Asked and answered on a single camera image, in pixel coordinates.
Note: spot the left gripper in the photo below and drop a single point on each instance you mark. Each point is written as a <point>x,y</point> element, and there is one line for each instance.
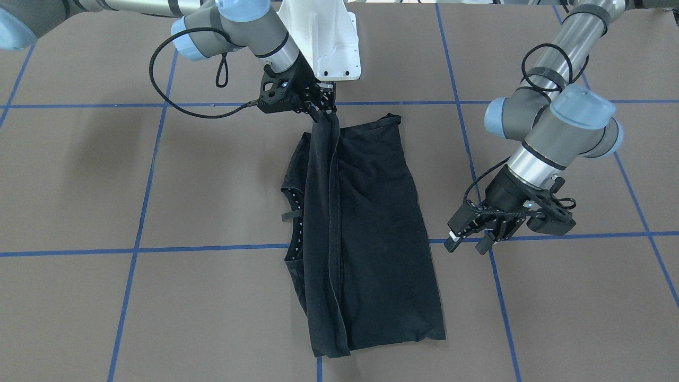
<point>506,194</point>

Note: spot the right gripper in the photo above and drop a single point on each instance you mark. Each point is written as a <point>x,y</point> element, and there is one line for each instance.
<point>304,83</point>

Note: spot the black graphic t-shirt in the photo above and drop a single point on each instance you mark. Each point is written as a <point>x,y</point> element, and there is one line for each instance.
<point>359,257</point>

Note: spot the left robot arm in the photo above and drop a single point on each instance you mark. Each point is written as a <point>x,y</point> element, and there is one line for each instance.
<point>555,120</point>

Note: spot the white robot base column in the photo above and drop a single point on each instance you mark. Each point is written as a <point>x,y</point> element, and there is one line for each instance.
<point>326,34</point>

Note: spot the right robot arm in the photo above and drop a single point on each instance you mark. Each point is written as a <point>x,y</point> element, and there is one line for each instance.
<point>198,30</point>

